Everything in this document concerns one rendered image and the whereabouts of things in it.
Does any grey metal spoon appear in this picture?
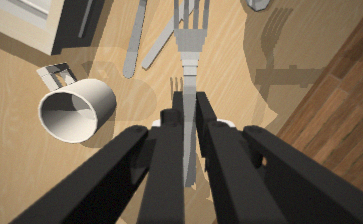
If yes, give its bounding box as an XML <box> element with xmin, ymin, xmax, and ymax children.
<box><xmin>122</xmin><ymin>0</ymin><xmax>147</xmax><ymax>79</ymax></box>
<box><xmin>245</xmin><ymin>0</ymin><xmax>271</xmax><ymax>12</ymax></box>

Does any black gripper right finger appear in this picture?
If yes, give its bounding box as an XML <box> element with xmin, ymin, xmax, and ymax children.
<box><xmin>195</xmin><ymin>91</ymin><xmax>363</xmax><ymax>224</ymax></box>

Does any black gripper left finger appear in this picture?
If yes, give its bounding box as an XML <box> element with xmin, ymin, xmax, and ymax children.
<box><xmin>8</xmin><ymin>91</ymin><xmax>185</xmax><ymax>224</ymax></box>

